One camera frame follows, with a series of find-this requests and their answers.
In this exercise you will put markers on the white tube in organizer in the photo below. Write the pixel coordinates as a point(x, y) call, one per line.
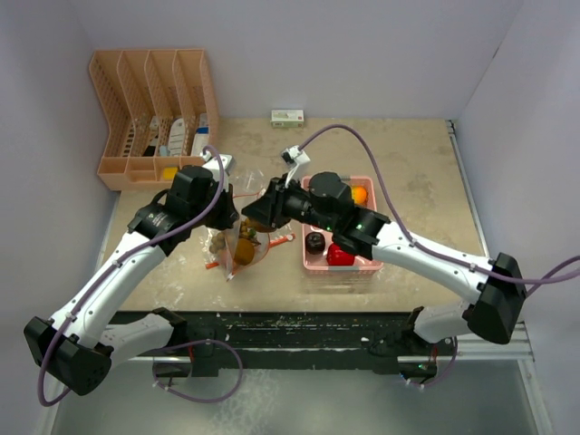
point(177, 136)

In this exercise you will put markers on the red apple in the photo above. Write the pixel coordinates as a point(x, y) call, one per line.
point(335, 256)

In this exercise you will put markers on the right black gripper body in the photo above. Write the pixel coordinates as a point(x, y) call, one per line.
point(296, 205)

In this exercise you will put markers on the small green white box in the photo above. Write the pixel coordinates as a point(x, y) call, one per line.
point(285, 119)

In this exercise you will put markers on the black white item in organizer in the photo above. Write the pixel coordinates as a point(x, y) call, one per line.
point(152, 138)

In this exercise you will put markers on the pink plastic basket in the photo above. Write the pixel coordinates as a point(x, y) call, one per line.
point(357, 237)

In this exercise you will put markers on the dark purple mangosteen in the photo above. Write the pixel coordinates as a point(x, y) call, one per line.
point(314, 243)

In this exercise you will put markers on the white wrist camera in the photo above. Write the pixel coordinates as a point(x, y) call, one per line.
point(297, 162)
point(224, 163)

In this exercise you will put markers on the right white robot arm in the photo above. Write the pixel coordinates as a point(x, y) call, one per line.
point(491, 298)

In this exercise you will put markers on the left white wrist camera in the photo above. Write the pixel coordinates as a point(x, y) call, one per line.
point(224, 163)

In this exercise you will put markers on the white blue box in organizer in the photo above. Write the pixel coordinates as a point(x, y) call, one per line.
point(201, 136)

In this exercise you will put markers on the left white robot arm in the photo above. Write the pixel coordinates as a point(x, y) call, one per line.
point(76, 344)

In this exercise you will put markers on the yellow block in organizer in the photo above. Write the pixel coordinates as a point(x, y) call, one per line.
point(169, 173)

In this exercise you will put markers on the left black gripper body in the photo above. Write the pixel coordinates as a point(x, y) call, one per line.
point(218, 217)

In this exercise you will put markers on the brown longan bunch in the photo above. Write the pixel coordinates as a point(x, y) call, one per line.
point(217, 243)

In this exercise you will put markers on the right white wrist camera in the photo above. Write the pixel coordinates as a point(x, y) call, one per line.
point(297, 162)

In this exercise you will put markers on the brown kiwi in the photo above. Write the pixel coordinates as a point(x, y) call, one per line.
point(244, 253)

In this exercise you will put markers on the clear zip top bag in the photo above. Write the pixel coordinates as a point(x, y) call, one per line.
point(247, 187)

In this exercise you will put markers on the black metal base frame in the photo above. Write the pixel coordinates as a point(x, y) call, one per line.
point(377, 342)

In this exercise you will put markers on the orange file organizer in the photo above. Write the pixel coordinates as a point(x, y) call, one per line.
point(132, 86)

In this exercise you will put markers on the yellow orange peach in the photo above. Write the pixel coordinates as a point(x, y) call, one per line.
point(359, 195)

